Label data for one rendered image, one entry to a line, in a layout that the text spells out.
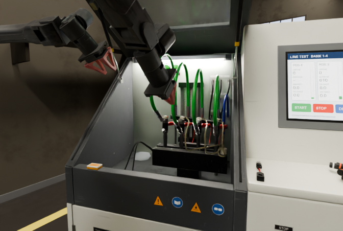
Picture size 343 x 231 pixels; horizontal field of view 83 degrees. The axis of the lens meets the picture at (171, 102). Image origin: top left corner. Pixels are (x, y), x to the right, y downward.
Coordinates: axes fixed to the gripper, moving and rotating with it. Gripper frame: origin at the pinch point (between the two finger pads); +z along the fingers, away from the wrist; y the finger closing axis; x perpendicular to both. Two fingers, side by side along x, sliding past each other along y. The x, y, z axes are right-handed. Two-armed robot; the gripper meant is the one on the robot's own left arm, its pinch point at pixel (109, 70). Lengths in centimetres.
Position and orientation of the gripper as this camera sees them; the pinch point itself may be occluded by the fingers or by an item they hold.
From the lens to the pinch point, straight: 75.5
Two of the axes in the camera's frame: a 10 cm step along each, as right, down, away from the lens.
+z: 4.7, 6.4, 6.1
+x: -1.7, 7.4, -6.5
